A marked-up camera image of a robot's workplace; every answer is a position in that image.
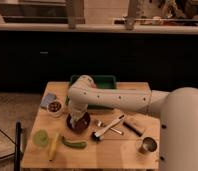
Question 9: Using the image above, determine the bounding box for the white handled brush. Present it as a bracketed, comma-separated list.
[91, 115, 125, 141]

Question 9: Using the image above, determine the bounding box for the purple bowl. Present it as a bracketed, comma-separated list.
[66, 112, 91, 134]

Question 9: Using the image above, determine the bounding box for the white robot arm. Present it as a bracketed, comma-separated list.
[68, 75, 198, 171]

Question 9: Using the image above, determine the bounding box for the yellow banana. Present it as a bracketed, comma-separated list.
[48, 133, 60, 161]

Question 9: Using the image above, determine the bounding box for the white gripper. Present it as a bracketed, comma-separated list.
[70, 109, 85, 127]

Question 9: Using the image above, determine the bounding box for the blue sponge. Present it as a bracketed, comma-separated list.
[40, 93, 56, 109]

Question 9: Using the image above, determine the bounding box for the black pole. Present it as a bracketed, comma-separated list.
[14, 122, 22, 171]

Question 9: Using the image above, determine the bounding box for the green cucumber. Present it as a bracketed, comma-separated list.
[61, 137, 87, 149]

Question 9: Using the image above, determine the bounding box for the white bowl with nuts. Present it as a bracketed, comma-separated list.
[47, 101, 62, 117]

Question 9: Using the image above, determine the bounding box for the green tray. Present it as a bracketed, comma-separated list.
[65, 75, 117, 110]

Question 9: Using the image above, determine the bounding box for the metal cup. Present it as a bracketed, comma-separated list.
[139, 137, 158, 154]

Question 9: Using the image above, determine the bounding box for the green round lid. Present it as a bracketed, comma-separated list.
[33, 130, 49, 147]

